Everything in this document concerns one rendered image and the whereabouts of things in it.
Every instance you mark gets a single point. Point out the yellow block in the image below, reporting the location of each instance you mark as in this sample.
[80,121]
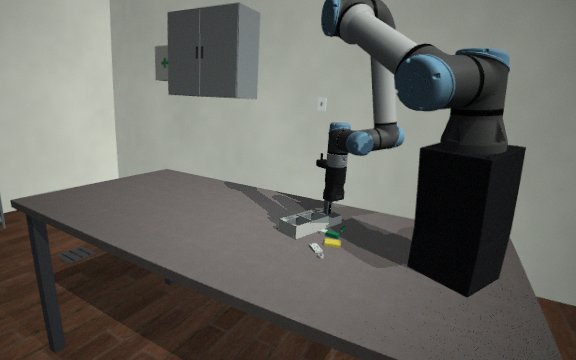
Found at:
[332,243]

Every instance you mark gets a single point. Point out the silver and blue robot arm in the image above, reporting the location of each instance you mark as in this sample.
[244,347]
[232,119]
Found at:
[474,79]

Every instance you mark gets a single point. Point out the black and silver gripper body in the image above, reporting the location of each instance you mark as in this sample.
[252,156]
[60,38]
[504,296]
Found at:
[335,176]

